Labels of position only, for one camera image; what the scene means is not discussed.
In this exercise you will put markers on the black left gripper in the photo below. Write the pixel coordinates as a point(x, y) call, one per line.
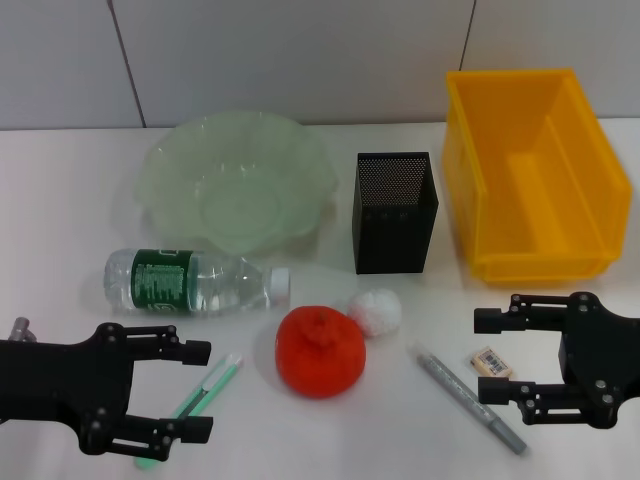
point(60, 380)

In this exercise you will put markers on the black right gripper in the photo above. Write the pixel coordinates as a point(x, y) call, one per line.
point(605, 360)

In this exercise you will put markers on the green white pen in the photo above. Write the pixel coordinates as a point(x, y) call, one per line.
point(220, 374)

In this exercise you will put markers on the clear green-label water bottle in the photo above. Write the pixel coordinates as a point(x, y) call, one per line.
point(160, 282)

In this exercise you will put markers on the white paper ball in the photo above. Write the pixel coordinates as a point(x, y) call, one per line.
point(377, 312)

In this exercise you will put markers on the orange fruit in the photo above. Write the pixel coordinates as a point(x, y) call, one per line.
point(320, 355)

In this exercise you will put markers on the beige eraser with barcode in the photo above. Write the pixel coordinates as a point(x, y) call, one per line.
point(492, 361)

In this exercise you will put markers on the grey marker pen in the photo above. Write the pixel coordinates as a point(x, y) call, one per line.
point(460, 390)

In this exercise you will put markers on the black mesh pen holder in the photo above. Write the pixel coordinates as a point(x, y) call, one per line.
point(390, 240)

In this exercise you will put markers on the green glass fruit plate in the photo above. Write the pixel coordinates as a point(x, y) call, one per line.
point(235, 185)

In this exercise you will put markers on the yellow plastic bin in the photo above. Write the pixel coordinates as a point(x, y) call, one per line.
point(530, 190)

